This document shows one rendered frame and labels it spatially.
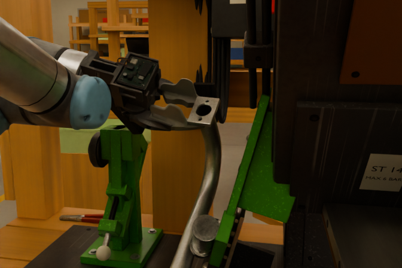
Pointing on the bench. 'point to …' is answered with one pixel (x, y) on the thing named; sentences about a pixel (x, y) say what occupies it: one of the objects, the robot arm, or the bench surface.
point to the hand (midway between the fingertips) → (201, 117)
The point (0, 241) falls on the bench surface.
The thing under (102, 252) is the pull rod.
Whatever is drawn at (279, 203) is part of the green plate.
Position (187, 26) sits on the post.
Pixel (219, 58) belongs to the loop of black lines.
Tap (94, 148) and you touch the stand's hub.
